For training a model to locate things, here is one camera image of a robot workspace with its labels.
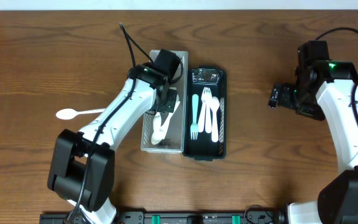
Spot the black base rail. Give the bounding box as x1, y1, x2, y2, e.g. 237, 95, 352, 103
39, 205, 288, 224

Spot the clear perforated plastic basket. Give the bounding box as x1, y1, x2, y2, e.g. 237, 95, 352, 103
141, 50, 188, 154

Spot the black perforated plastic basket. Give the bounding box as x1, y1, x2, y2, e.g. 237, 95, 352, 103
183, 66, 227, 161

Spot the pale blue plastic fork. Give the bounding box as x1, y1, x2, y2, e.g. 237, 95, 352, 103
190, 94, 199, 141

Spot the white spoon diagonal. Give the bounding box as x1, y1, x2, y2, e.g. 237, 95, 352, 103
151, 112, 162, 144

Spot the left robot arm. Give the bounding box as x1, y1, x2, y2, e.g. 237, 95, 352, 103
47, 49, 188, 223

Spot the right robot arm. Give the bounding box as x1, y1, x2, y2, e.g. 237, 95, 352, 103
268, 40, 358, 223

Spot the white spoon horizontal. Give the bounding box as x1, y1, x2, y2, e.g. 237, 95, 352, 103
55, 108, 105, 120

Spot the white spoon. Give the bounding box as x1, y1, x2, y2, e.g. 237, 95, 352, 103
166, 95, 180, 124
210, 96, 219, 142
150, 105, 180, 146

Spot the white fork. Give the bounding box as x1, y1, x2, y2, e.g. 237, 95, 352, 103
204, 87, 212, 133
198, 87, 209, 133

